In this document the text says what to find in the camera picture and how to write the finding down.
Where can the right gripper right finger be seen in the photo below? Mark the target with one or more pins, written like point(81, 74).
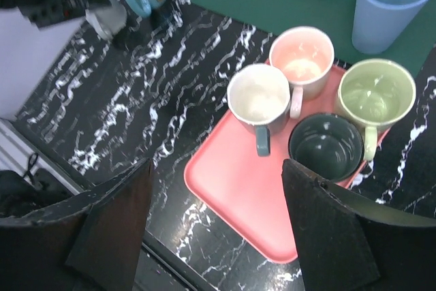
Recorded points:
point(348, 242)

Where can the dark green mat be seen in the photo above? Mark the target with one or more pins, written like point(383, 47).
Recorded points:
point(334, 17)

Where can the sage green mug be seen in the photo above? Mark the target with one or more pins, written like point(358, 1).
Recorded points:
point(374, 94)

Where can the white grey mug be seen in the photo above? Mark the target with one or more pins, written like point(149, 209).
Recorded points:
point(259, 98)

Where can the dark grey mug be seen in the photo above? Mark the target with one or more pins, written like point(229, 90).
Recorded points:
point(328, 145)

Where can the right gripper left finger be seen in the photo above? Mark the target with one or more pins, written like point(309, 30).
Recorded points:
point(90, 241)

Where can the pink and white mug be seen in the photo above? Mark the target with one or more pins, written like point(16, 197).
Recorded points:
point(305, 56)

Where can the light blue plastic cup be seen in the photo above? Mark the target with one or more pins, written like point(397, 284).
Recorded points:
point(378, 23)

